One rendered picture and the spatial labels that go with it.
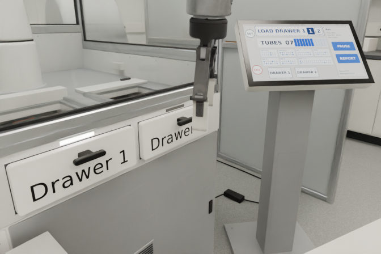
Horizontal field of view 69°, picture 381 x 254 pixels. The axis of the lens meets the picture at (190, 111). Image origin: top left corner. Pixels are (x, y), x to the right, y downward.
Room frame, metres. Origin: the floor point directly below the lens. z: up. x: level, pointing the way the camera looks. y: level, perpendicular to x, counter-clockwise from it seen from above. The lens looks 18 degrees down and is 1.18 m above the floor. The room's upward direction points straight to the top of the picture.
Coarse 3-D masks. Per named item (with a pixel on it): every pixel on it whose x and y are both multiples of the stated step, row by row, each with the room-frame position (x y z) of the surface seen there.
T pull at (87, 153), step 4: (84, 152) 0.56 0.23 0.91; (88, 152) 0.56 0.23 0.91; (92, 152) 0.56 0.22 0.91; (96, 152) 0.55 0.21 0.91; (100, 152) 0.56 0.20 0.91; (104, 152) 0.56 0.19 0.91; (80, 156) 0.54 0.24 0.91; (84, 156) 0.53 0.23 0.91; (88, 156) 0.54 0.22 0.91; (92, 156) 0.54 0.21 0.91; (96, 156) 0.55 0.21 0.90; (100, 156) 0.56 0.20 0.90; (76, 160) 0.52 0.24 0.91; (80, 160) 0.52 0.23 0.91; (84, 160) 0.53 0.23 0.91; (88, 160) 0.53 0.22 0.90; (76, 164) 0.51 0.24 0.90; (80, 164) 0.52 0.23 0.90
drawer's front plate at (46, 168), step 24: (72, 144) 0.56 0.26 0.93; (96, 144) 0.59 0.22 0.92; (120, 144) 0.64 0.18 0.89; (24, 168) 0.47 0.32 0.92; (48, 168) 0.51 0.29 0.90; (72, 168) 0.54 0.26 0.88; (120, 168) 0.63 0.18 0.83; (24, 192) 0.47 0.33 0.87; (48, 192) 0.50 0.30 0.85; (72, 192) 0.54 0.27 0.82
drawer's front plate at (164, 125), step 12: (192, 108) 0.84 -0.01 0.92; (156, 120) 0.73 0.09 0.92; (168, 120) 0.76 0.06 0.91; (144, 132) 0.70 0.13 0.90; (156, 132) 0.73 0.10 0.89; (168, 132) 0.76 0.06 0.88; (180, 132) 0.80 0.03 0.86; (192, 132) 0.84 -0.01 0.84; (204, 132) 0.89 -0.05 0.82; (144, 144) 0.69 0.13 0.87; (156, 144) 0.73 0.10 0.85; (168, 144) 0.76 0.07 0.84; (180, 144) 0.80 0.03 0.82; (144, 156) 0.69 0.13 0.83
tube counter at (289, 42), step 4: (284, 40) 1.16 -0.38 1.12; (288, 40) 1.16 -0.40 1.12; (292, 40) 1.17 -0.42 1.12; (296, 40) 1.17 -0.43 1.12; (300, 40) 1.17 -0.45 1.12; (304, 40) 1.17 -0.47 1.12; (308, 40) 1.17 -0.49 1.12; (312, 40) 1.18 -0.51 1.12; (316, 40) 1.18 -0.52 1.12; (320, 40) 1.18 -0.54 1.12; (324, 40) 1.18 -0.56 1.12; (288, 44) 1.15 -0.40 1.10; (292, 44) 1.15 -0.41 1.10; (296, 44) 1.15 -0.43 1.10; (300, 44) 1.16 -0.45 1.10; (304, 44) 1.16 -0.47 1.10; (308, 44) 1.16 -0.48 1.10; (312, 44) 1.16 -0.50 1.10; (316, 44) 1.17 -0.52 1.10; (320, 44) 1.17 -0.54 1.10; (324, 44) 1.17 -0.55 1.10
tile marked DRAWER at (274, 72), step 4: (268, 68) 1.07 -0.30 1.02; (272, 68) 1.07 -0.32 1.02; (276, 68) 1.07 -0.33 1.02; (280, 68) 1.07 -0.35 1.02; (284, 68) 1.07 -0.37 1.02; (288, 68) 1.08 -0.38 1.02; (268, 72) 1.05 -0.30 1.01; (272, 72) 1.06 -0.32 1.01; (276, 72) 1.06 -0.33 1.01; (280, 72) 1.06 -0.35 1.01; (284, 72) 1.06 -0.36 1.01; (288, 72) 1.06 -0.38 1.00; (272, 76) 1.05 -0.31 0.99; (276, 76) 1.05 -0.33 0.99; (280, 76) 1.05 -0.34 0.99; (284, 76) 1.05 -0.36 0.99; (288, 76) 1.05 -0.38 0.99; (292, 76) 1.05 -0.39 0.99
